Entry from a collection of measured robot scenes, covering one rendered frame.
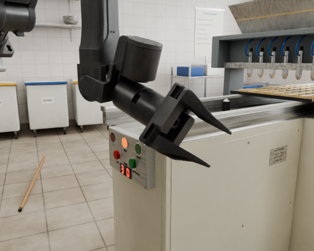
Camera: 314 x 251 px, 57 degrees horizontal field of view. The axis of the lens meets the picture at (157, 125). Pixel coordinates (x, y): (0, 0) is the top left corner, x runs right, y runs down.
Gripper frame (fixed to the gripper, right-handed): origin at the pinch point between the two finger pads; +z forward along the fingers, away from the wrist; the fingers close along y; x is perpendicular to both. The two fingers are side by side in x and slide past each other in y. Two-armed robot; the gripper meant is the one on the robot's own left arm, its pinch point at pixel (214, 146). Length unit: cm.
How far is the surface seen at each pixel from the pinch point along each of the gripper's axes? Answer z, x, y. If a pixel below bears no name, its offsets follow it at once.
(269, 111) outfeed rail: -19, 64, 26
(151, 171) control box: -27.2, 33.7, -12.4
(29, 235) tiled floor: -114, 94, -99
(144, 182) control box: -27.4, 34.2, -16.3
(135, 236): -30, 53, -36
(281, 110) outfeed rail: -17, 70, 30
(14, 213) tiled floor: -146, 102, -105
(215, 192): -16, 54, -8
